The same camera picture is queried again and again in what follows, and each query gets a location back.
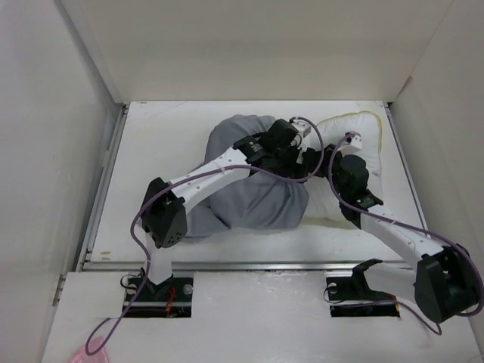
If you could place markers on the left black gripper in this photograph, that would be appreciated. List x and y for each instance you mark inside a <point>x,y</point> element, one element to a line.
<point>296,171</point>

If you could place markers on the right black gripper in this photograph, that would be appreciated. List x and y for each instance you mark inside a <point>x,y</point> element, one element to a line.
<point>337,155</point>

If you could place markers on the white pillow yellow edge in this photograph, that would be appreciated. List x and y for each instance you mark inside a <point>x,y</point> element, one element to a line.
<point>323,202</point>

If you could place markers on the grey pillowcase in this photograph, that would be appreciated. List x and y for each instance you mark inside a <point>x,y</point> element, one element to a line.
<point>259,202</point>

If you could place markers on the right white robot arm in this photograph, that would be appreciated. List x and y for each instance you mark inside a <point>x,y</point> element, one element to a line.
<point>441,279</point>

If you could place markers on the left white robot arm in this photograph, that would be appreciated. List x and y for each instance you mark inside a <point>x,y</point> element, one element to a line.
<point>167,204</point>

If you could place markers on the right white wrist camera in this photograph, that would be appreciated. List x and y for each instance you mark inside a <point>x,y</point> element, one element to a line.
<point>352,143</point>

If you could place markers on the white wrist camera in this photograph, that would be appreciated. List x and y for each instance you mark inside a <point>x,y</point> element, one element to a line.
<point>303,128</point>
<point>352,143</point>

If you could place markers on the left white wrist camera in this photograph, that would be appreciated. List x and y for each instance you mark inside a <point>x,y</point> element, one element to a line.
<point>303,128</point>

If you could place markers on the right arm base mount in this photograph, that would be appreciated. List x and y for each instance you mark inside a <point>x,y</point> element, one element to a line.
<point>351,297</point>

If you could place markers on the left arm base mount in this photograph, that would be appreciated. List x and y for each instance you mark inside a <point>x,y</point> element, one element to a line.
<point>170,299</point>

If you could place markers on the metal rail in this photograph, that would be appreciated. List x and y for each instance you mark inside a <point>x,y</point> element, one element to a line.
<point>226,266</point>

